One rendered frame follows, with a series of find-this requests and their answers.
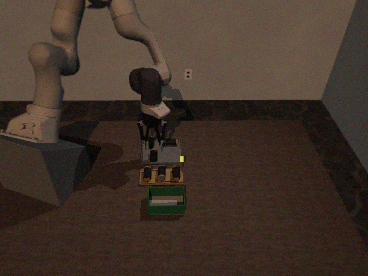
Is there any green open box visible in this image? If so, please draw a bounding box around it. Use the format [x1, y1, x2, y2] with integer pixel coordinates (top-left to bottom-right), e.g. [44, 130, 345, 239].
[148, 186, 185, 215]

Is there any black battery with yellow top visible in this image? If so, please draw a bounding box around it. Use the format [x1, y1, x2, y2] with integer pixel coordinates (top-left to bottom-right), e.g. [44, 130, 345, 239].
[148, 136, 154, 149]
[172, 166, 180, 179]
[150, 149, 157, 162]
[158, 166, 166, 180]
[165, 139, 178, 145]
[143, 166, 151, 180]

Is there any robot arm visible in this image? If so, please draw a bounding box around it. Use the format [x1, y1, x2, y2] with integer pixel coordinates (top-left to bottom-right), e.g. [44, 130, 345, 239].
[0, 0, 172, 143]

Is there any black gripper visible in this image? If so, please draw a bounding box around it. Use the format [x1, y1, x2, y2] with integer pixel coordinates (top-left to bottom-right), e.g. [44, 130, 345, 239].
[137, 113, 167, 152]

